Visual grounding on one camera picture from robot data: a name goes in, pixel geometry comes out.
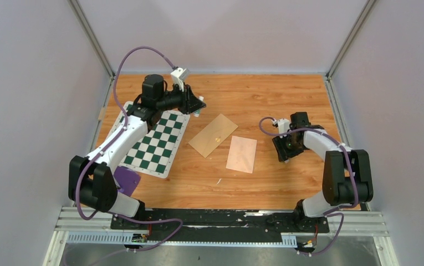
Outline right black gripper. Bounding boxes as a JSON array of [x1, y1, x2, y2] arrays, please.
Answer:
[[272, 131, 303, 162]]

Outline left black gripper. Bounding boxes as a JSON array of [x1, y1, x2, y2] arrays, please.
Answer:
[[156, 81, 206, 115]]

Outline white green glue stick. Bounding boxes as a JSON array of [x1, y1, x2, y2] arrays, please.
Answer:
[[193, 96, 204, 117]]

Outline tan kraft envelope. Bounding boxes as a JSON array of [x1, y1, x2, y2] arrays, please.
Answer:
[[188, 114, 238, 158]]

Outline pink paper envelope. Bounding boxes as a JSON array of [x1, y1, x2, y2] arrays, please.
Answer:
[[226, 136, 257, 173]]

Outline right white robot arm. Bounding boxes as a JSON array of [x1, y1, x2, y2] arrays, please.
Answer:
[[271, 112, 374, 232]]

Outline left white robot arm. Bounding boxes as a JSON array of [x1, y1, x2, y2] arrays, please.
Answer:
[[68, 68, 206, 229]]

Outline green white chessboard mat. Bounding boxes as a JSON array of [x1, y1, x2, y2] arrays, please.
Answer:
[[119, 110, 191, 179]]

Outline purple plastic piece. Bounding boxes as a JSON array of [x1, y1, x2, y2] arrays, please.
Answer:
[[114, 166, 141, 196]]

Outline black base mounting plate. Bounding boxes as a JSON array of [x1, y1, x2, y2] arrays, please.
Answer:
[[110, 208, 329, 243]]

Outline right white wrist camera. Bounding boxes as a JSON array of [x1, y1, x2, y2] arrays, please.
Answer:
[[273, 119, 290, 138]]

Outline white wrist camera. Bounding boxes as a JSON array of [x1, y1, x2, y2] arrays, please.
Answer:
[[170, 67, 190, 92], [273, 119, 290, 138]]

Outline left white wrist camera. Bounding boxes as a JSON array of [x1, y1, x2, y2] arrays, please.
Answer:
[[170, 67, 190, 92]]

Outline aluminium frame rail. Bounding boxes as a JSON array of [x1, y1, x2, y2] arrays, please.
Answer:
[[44, 207, 399, 265]]

